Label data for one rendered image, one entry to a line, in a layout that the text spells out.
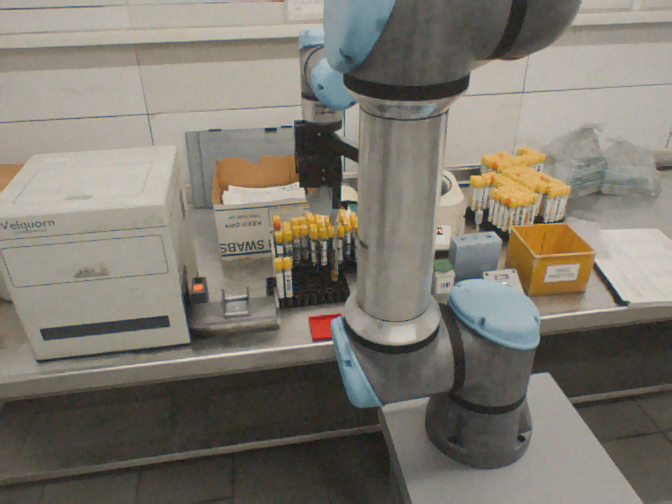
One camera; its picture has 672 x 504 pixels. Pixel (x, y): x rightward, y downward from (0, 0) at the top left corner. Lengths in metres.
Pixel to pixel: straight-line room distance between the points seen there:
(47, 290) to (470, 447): 0.72
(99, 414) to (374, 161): 1.51
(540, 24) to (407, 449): 0.57
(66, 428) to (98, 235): 1.02
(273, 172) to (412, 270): 0.98
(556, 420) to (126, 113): 1.22
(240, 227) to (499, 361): 0.74
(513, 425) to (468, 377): 0.12
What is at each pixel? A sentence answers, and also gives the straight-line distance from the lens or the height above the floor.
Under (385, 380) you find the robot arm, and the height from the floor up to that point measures 1.09.
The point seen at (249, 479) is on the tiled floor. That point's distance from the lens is 1.96.
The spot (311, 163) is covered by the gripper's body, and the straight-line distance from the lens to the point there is 1.00.
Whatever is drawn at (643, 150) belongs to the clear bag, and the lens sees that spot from 1.82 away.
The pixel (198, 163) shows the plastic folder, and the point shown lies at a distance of 1.57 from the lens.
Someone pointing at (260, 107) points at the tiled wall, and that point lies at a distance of 1.53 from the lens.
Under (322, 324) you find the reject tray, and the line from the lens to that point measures 1.09.
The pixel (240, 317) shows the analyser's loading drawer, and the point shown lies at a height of 0.92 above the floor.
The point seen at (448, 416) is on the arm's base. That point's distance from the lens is 0.80.
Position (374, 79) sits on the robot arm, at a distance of 0.48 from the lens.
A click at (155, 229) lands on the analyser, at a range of 0.95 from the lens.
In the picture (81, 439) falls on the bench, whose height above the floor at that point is 0.27.
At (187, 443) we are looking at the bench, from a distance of 1.74.
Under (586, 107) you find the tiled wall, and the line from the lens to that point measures 1.84.
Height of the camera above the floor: 1.55
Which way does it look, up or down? 31 degrees down
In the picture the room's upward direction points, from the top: 1 degrees counter-clockwise
